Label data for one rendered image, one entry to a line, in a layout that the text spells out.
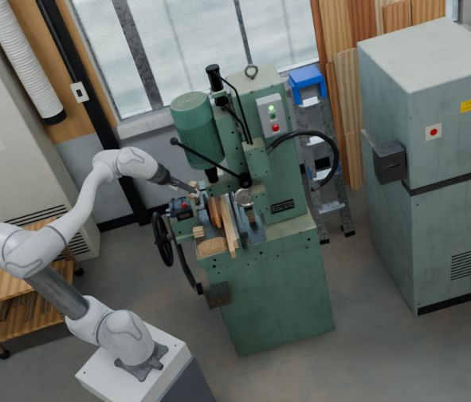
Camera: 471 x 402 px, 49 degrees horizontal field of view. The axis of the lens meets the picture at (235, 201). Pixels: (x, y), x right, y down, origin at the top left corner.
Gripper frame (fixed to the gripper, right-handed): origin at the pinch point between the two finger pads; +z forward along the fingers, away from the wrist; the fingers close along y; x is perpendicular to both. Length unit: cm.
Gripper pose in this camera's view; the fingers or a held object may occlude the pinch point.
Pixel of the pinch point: (186, 190)
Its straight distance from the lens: 232.8
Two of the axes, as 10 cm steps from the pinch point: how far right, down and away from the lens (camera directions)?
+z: 5.2, 3.1, 8.0
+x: 3.8, -9.2, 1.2
